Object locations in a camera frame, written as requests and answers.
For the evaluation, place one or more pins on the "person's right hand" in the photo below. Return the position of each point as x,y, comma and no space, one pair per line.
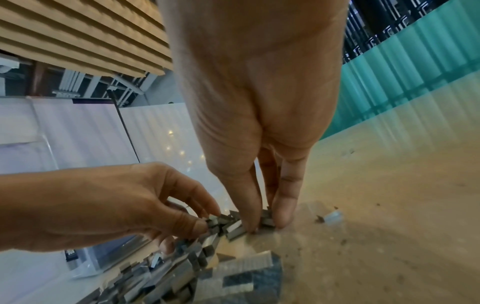
255,77

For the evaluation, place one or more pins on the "person's left hand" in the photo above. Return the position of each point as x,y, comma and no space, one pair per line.
82,202

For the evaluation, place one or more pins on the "transparent storage box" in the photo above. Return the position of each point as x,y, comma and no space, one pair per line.
105,255

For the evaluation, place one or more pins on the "pile of metal staple strips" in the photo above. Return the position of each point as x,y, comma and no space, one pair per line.
210,267

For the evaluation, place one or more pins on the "black metal railing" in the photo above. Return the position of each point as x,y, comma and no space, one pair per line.
382,24

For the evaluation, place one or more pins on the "green curtain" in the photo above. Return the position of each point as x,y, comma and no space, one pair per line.
405,59

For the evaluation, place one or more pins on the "black window post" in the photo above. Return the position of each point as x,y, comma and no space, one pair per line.
124,127

